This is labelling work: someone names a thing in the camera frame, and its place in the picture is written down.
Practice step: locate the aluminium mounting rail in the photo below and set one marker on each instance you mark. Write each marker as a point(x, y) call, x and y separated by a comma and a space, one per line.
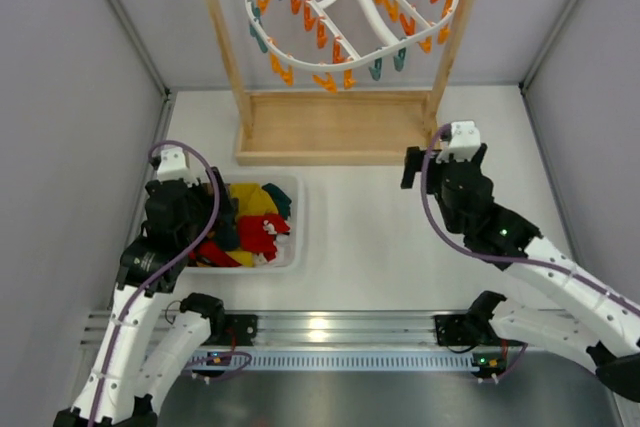
point(474, 341)

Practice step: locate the white clip hanger frame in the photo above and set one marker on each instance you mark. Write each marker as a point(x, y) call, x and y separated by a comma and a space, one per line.
point(333, 39)

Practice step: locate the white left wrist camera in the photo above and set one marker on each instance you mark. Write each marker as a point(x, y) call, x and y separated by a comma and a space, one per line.
point(172, 164)

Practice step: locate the pile of socks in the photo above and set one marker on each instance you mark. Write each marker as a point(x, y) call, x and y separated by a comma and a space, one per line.
point(252, 234)

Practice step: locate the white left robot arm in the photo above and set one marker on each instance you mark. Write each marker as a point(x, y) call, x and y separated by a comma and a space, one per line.
point(129, 381)

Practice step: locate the wooden hanger stand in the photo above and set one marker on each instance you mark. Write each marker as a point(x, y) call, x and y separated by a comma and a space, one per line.
point(307, 124)

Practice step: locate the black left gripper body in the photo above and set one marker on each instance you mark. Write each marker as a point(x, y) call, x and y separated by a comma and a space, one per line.
point(215, 195)

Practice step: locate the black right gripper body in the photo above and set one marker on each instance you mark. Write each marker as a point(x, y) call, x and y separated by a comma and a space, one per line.
point(451, 167)

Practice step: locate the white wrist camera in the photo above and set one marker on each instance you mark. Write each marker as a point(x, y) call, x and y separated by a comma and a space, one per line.
point(459, 142)
point(172, 164)

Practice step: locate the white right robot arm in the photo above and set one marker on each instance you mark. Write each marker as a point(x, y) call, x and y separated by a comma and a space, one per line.
point(550, 287)

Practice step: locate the white plastic basket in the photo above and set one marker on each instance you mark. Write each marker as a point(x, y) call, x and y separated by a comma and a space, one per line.
point(290, 254)

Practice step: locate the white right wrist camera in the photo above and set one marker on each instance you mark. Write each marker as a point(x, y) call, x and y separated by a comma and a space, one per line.
point(459, 142)

